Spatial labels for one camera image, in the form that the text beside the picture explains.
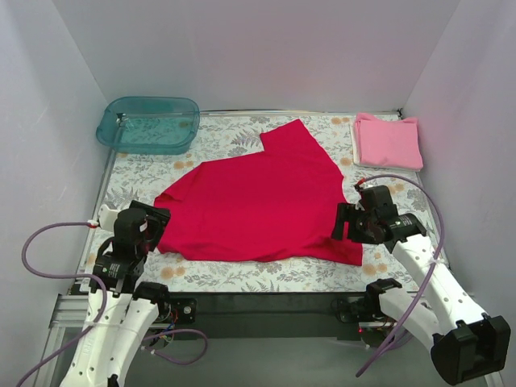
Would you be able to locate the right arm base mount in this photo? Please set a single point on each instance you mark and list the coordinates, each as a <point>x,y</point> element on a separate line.
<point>357,310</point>

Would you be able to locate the folded pink t shirt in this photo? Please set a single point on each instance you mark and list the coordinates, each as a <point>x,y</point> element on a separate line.
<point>388,144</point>

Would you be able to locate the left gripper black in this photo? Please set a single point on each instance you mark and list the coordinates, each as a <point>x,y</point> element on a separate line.
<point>155,218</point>

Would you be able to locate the folded white t shirt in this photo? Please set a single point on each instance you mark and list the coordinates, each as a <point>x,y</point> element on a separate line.
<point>355,149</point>

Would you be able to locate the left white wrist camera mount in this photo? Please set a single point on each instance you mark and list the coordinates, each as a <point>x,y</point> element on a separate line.
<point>105,219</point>

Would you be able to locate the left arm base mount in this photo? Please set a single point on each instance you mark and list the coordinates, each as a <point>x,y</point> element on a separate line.
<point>178,311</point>

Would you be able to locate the red t shirt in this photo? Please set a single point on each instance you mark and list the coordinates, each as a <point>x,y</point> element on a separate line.
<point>265,206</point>

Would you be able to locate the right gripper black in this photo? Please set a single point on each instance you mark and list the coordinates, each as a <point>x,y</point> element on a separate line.
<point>343,222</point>

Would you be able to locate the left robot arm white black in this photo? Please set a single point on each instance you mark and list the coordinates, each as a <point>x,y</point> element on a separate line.
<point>122,308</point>

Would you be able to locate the floral patterned table mat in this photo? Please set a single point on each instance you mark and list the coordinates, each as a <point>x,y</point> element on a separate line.
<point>132,177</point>

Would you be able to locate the aluminium frame rail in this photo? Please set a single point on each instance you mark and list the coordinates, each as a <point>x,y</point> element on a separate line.
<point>69,311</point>

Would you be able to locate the teal transparent plastic bin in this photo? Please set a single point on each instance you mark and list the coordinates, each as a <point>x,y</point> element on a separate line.
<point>149,125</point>

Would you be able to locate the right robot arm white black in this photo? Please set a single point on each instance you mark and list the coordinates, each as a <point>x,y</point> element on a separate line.
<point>463,340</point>

